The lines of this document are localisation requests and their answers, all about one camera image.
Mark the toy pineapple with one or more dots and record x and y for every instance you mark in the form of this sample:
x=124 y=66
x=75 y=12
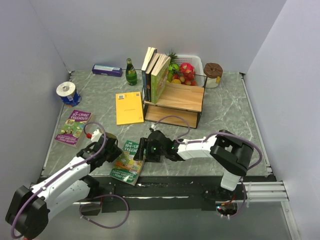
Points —
x=173 y=56

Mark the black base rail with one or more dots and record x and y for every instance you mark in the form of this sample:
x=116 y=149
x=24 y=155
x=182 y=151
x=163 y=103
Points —
x=151 y=193

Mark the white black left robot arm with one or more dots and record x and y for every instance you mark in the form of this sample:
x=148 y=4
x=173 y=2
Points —
x=31 y=209

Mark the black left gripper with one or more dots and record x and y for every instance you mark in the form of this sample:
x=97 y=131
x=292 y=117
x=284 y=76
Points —
x=117 y=151

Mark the toy dragon fruit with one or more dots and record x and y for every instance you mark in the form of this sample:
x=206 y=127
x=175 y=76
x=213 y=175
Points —
x=187 y=70

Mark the purple 117-storey treehouse book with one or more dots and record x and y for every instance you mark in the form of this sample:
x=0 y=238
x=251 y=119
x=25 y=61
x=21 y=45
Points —
x=72 y=132

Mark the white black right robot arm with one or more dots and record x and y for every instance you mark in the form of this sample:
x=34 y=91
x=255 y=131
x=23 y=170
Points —
x=232 y=152

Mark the green 65-storey treehouse book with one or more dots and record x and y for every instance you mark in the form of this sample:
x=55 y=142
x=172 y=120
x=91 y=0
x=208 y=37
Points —
x=159 y=77

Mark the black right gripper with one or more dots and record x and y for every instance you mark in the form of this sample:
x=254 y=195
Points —
x=144 y=143

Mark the yellow book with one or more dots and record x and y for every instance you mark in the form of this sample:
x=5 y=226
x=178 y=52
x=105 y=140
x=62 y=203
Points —
x=129 y=108

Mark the jar with brown lid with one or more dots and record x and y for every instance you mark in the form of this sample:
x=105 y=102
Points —
x=214 y=72

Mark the purple rectangular box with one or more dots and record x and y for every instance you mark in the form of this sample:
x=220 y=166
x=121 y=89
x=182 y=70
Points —
x=107 y=70

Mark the dark blue paperback book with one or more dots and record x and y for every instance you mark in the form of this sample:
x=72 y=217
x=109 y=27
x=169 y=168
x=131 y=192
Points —
x=151 y=52

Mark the toy green apple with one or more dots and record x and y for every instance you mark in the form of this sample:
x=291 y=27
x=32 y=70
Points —
x=173 y=68

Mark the green 104-storey treehouse book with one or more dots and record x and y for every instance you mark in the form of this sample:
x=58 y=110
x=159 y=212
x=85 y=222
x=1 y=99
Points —
x=127 y=169

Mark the blue tin can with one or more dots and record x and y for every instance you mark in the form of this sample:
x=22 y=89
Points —
x=71 y=100

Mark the green glass bottle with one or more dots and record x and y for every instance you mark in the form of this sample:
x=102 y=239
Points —
x=130 y=73

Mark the white plastic fruit basket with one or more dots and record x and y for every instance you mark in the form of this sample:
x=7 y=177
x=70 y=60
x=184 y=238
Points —
x=178 y=78

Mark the wooden two-tier shelf rack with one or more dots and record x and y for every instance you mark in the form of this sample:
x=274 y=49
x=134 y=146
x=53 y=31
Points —
x=181 y=100

